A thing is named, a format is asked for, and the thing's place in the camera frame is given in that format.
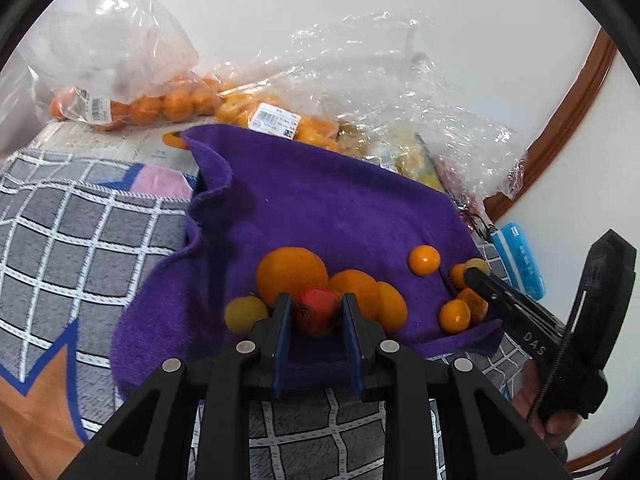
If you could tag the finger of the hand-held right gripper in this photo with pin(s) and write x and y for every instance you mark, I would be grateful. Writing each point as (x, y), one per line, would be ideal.
(607, 300)
(492, 290)

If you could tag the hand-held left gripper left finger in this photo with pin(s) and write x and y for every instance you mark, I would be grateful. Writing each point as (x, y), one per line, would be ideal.
(282, 345)

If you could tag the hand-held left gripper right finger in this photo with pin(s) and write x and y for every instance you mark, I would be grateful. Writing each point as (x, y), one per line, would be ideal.
(352, 350)

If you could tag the small tangerine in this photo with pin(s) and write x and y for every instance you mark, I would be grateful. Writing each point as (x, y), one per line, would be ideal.
(475, 302)
(454, 316)
(424, 259)
(456, 276)

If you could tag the small yellow-green fruit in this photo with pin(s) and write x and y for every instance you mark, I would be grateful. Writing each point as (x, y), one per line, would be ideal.
(477, 262)
(244, 313)

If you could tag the small red apple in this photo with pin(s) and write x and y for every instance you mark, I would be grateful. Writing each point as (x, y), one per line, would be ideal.
(315, 311)

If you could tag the orange mango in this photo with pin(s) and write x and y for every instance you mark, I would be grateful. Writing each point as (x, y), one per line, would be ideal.
(392, 307)

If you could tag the large orange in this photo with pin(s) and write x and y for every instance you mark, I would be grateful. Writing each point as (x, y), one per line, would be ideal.
(357, 290)
(291, 276)

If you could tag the purple towel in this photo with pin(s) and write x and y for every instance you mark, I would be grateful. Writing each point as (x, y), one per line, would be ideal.
(325, 200)

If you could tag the person's right hand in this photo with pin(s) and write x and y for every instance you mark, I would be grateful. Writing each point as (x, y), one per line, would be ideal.
(530, 395)

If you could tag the blue tissue pack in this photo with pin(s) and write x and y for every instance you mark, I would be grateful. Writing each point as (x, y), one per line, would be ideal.
(522, 260)

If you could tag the yellow packet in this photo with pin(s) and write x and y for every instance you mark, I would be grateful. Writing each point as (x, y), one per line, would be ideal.
(420, 165)

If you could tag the large clear plastic wrapping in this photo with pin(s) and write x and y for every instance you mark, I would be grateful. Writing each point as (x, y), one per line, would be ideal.
(425, 110)

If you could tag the pink cloth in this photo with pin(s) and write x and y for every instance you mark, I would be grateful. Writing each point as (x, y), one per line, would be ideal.
(157, 180)

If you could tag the labelled clear bag of oranges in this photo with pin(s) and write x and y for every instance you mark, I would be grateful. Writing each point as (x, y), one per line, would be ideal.
(280, 115)

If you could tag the grey checked star blanket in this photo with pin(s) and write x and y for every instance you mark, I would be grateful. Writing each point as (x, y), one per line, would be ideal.
(75, 240)

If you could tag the printed newspaper sheet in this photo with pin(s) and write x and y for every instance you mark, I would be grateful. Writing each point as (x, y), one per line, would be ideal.
(100, 140)

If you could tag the brown wooden door frame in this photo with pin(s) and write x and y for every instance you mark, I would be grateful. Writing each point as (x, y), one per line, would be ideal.
(565, 125)

